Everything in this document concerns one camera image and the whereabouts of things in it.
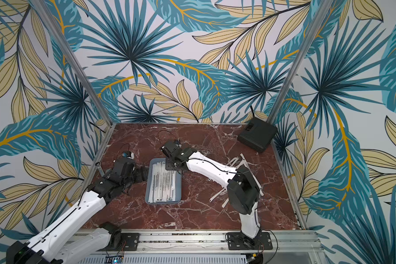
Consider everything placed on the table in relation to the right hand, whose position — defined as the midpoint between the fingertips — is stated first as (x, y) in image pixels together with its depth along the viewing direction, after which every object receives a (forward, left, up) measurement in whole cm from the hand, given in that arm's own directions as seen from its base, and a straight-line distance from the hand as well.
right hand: (171, 164), depth 85 cm
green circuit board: (-38, +24, -15) cm, 48 cm away
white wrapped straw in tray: (-6, +6, -11) cm, 14 cm away
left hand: (-5, +15, +1) cm, 16 cm away
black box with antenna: (+27, -54, -9) cm, 62 cm away
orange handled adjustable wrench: (+8, +46, -11) cm, 48 cm away
